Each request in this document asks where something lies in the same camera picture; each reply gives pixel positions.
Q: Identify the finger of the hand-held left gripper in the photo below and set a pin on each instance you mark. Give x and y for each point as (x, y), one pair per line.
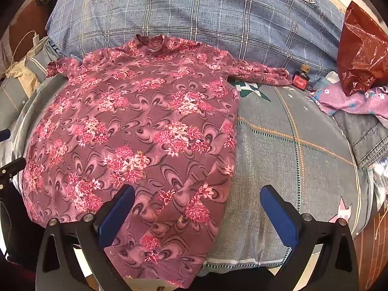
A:
(12, 166)

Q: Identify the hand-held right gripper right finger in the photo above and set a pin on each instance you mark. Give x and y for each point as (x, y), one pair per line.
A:
(280, 215)

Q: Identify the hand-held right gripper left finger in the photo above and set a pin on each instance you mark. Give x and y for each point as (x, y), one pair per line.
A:
(116, 215)

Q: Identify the pink floral shirt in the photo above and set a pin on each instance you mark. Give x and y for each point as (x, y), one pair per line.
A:
(136, 112)

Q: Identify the grey checked bed sheet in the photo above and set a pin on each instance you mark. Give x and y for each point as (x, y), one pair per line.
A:
(288, 145)

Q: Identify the beige cloth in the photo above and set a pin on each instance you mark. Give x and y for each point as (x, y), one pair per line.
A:
(24, 75)

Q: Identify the clear plastic bag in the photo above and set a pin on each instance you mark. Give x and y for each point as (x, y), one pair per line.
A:
(380, 182)

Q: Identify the blue denim jeans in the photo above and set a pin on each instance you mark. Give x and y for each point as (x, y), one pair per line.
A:
(363, 136)

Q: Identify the pink flowered cloth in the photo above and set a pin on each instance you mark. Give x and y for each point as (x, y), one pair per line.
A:
(348, 100)

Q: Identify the red plastic bag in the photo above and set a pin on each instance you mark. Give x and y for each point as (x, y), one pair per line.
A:
(360, 54)

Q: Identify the wooden bed frame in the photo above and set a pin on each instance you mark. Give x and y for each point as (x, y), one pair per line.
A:
(30, 18)

